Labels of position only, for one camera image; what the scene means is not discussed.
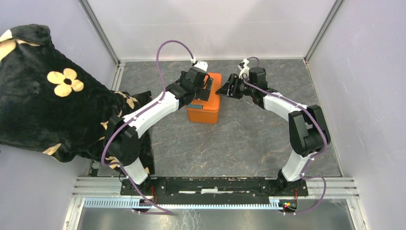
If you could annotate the orange medicine kit box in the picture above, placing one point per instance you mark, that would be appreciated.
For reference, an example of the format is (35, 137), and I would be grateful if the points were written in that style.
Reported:
(200, 111)

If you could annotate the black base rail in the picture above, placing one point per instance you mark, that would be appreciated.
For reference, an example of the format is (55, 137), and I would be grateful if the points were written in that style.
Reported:
(220, 190)

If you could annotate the black floral blanket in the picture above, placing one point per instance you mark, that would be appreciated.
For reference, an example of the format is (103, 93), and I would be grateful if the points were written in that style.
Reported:
(49, 104)

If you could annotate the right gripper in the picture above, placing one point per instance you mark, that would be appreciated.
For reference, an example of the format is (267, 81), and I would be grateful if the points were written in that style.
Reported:
(234, 80)

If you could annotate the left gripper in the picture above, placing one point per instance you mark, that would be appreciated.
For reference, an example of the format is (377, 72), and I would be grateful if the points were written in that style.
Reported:
(204, 93)

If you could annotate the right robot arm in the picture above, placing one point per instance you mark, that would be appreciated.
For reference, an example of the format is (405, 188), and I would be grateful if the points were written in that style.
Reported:
(308, 132)

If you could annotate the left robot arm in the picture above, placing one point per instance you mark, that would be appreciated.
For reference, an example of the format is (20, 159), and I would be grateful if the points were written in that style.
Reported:
(123, 136)

